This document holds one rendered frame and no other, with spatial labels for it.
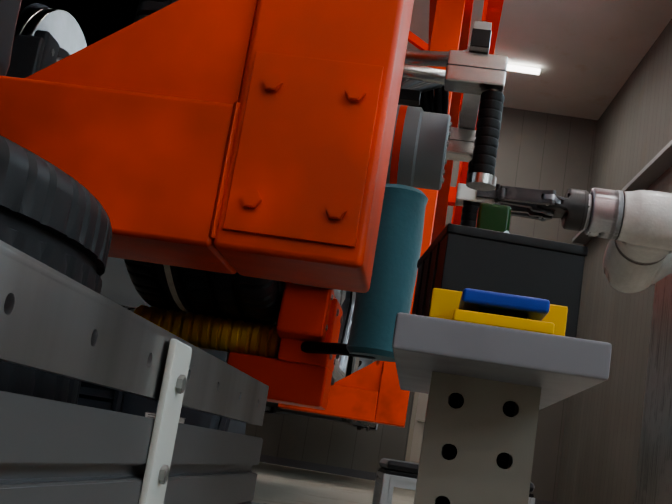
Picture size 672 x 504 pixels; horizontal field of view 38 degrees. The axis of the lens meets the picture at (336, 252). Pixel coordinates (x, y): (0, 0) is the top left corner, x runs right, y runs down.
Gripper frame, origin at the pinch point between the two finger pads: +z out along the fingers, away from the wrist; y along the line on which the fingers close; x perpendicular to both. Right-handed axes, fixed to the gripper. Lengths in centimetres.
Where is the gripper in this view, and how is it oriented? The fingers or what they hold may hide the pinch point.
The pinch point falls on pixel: (474, 196)
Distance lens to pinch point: 180.8
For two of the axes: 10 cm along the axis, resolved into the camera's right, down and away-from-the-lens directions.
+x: 1.6, -9.7, 2.0
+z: -9.8, -1.4, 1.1
